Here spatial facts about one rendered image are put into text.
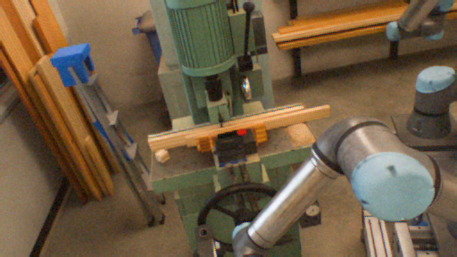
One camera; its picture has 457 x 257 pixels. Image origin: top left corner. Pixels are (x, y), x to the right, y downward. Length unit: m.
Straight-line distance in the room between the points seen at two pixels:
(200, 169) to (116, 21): 2.54
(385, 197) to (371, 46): 3.46
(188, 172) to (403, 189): 0.79
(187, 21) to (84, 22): 2.62
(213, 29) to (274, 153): 0.46
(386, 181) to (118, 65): 3.33
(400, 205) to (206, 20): 0.74
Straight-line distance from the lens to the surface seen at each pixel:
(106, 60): 3.76
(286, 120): 1.39
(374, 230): 1.93
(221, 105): 1.26
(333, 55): 3.92
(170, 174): 1.28
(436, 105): 1.44
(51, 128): 2.56
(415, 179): 0.64
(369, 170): 0.63
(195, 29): 1.12
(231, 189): 1.08
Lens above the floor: 1.66
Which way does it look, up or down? 32 degrees down
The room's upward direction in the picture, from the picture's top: 11 degrees counter-clockwise
